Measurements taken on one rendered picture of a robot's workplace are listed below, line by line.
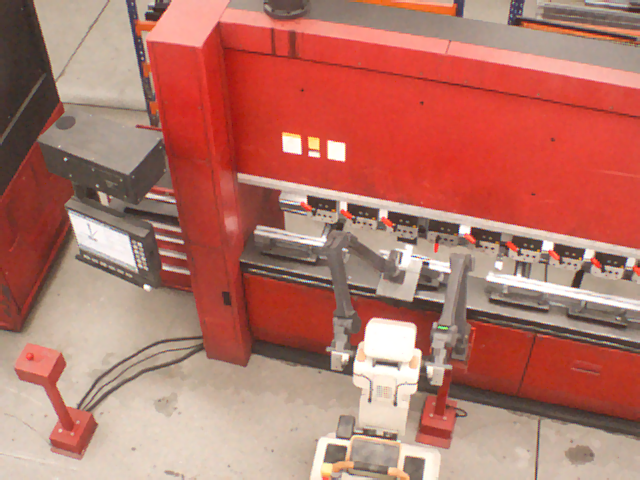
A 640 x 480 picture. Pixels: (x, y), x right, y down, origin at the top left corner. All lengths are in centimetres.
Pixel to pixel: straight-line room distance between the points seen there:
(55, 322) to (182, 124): 218
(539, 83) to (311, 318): 198
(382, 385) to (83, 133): 167
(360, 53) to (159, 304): 259
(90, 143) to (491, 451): 274
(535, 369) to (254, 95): 208
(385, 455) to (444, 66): 168
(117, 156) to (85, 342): 210
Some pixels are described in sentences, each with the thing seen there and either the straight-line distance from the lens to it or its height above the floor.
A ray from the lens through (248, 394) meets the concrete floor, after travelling 513.
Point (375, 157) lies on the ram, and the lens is 394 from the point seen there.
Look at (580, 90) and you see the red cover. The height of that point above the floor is 224.
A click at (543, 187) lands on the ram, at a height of 167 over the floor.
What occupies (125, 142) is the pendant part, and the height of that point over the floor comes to 195.
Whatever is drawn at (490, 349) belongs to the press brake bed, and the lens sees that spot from 466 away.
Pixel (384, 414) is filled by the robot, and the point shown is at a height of 84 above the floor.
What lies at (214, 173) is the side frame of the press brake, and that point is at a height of 159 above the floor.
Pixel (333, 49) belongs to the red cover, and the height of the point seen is 224.
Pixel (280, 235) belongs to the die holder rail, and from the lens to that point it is 455.
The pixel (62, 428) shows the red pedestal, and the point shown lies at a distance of 507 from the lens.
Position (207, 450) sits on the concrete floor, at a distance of 497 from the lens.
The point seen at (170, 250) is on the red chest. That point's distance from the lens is 521.
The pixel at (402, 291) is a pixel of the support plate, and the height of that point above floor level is 100.
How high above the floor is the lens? 434
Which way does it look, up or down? 48 degrees down
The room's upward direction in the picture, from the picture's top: 1 degrees counter-clockwise
